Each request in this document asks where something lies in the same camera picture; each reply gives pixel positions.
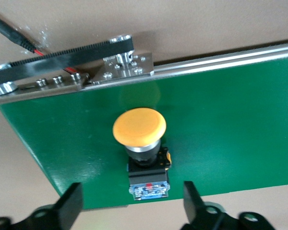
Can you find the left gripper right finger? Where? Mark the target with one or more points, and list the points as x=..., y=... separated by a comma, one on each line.
x=199, y=213

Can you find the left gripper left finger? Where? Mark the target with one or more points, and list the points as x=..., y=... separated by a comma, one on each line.
x=67, y=210

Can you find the yellow mushroom push button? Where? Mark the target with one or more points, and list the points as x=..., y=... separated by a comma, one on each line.
x=139, y=127

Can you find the green conveyor belt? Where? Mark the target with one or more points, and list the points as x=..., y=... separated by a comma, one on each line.
x=218, y=119

